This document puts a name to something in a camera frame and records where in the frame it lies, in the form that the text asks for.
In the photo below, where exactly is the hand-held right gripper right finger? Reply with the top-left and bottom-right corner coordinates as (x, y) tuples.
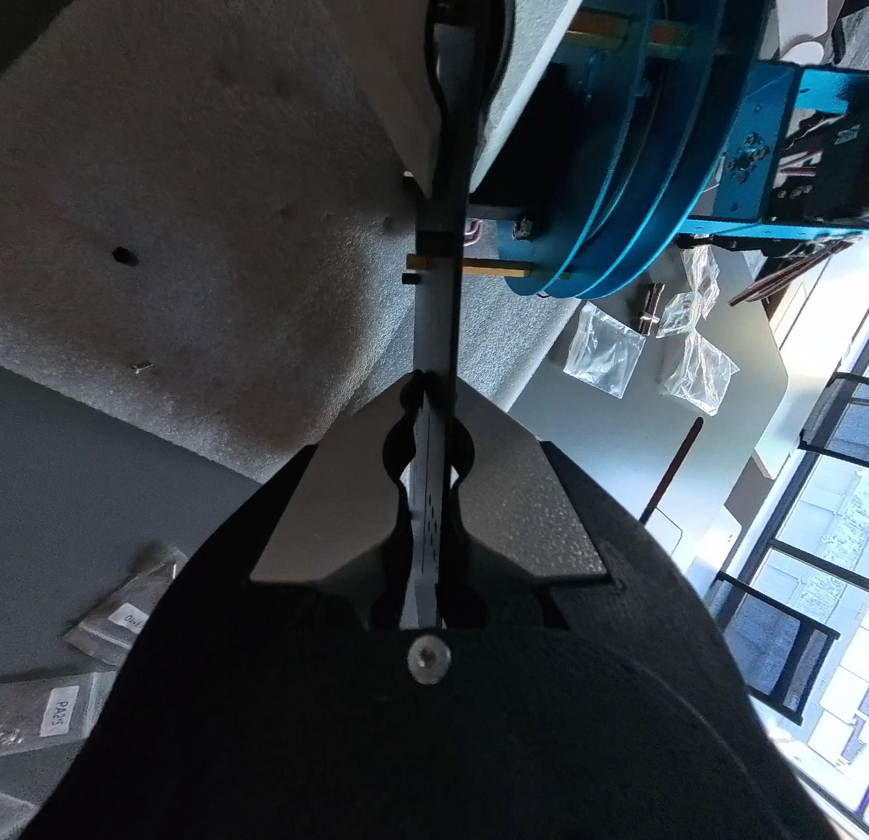
(448, 375), (608, 591)

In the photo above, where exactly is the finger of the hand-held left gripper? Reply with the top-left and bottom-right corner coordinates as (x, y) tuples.
(311, 0), (447, 200)
(467, 0), (601, 190)

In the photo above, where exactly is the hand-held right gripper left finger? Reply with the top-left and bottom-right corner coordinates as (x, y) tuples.
(248, 370), (427, 629)

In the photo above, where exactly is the blue toy robot arm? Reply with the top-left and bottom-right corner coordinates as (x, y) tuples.
(462, 0), (869, 304)

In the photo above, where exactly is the black triangular base plate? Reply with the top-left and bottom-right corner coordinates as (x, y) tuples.
(407, 0), (490, 629)

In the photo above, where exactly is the dark grey desk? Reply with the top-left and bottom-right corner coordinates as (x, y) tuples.
(0, 239), (792, 840)

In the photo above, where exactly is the crumpled clear plastic bag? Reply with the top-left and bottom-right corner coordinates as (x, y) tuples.
(681, 244), (721, 311)
(655, 290), (703, 338)
(664, 331), (740, 416)
(562, 302), (646, 399)

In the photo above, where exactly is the white foam sheet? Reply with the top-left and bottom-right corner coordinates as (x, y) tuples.
(0, 0), (585, 481)

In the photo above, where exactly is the group of small clear bags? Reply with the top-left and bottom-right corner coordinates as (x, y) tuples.
(0, 544), (187, 840)

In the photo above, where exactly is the small brown metal rod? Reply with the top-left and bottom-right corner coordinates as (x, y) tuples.
(638, 282), (666, 336)

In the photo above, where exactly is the black mesh chair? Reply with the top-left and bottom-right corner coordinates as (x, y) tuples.
(709, 571), (840, 722)
(800, 371), (869, 467)

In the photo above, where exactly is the large glass window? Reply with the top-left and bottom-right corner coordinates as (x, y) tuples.
(706, 324), (869, 840)

